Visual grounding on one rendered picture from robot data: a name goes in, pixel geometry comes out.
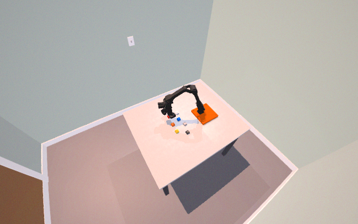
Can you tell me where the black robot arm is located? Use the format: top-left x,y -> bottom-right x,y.
158,85 -> 205,115

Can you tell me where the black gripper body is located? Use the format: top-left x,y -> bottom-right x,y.
165,106 -> 176,119

